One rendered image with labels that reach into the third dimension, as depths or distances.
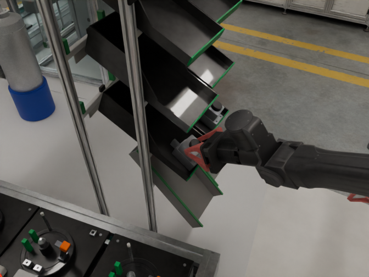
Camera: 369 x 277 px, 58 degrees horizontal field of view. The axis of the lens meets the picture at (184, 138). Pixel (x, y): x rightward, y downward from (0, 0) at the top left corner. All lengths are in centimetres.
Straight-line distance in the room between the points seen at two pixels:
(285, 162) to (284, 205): 62
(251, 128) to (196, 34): 21
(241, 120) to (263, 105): 239
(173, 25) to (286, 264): 77
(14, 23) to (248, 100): 214
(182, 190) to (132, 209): 27
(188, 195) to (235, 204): 26
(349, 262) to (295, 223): 19
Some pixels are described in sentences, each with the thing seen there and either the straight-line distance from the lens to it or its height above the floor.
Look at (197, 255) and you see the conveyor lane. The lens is 98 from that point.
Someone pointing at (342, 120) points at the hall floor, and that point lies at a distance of 309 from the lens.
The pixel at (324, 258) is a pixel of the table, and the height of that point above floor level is 86.
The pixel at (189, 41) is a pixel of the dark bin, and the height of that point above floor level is 152.
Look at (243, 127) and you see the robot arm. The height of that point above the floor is 142.
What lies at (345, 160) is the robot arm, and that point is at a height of 146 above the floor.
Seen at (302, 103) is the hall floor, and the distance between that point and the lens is 316.
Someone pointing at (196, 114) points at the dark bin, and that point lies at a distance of 74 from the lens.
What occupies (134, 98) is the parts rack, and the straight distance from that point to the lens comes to 69.
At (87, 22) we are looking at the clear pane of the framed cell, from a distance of 158.
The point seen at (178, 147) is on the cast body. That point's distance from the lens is 81.
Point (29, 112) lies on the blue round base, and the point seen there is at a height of 91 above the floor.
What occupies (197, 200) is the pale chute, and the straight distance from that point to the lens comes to 100.
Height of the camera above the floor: 183
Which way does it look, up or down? 44 degrees down
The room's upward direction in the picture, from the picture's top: straight up
